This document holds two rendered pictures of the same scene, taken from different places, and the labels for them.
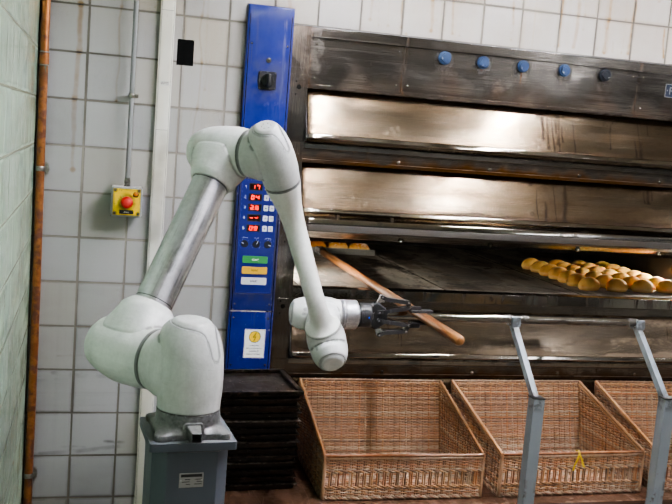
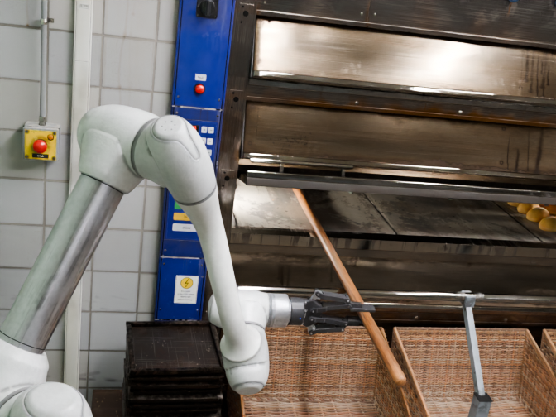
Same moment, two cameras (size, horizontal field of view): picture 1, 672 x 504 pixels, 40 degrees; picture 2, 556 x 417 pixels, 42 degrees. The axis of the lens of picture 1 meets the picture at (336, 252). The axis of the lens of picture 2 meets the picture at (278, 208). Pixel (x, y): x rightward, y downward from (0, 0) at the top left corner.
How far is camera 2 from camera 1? 115 cm
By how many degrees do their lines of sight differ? 14
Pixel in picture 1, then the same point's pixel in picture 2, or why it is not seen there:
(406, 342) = not seen: hidden behind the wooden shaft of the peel
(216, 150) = (107, 146)
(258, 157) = (158, 165)
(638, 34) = not seen: outside the picture
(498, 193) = (467, 138)
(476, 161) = (446, 103)
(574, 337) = (528, 286)
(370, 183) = (323, 124)
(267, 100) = (207, 30)
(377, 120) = (336, 55)
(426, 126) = (392, 63)
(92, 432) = not seen: hidden behind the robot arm
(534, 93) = (523, 26)
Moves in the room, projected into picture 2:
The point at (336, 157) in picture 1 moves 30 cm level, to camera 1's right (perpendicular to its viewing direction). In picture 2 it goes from (285, 95) to (381, 109)
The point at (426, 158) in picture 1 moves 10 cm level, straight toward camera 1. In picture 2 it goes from (389, 98) to (388, 105)
